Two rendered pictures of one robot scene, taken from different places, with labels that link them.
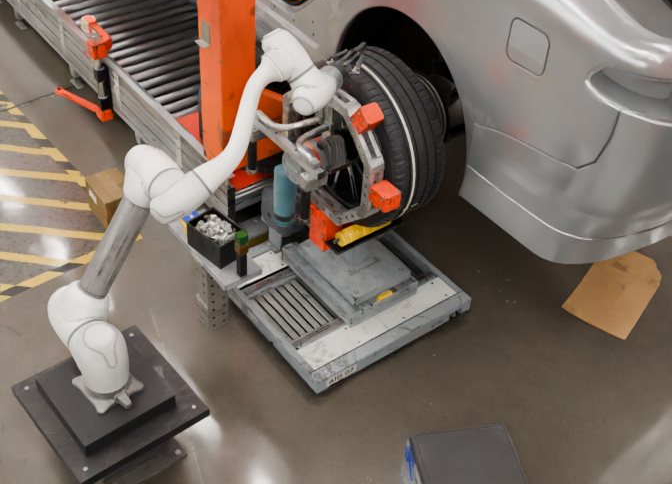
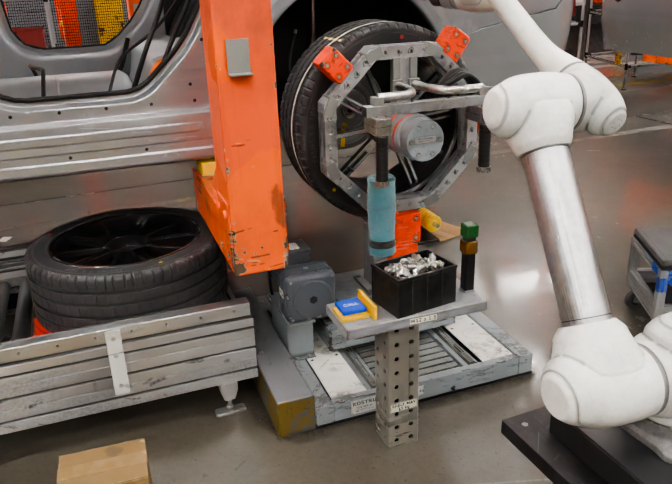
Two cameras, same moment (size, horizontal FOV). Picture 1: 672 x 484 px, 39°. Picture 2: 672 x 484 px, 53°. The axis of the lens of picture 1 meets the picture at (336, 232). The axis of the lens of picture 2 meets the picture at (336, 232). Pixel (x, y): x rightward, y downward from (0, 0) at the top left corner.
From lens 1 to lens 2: 3.56 m
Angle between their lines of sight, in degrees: 61
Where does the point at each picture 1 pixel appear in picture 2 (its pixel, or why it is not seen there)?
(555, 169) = (540, 22)
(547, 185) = not seen: hidden behind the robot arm
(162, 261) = (260, 471)
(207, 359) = (468, 447)
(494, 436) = (652, 231)
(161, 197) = (610, 91)
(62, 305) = (618, 359)
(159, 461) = not seen: outside the picture
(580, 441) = not seen: hidden behind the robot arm
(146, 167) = (559, 80)
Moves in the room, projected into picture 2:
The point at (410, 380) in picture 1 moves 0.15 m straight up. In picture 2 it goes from (509, 319) to (511, 286)
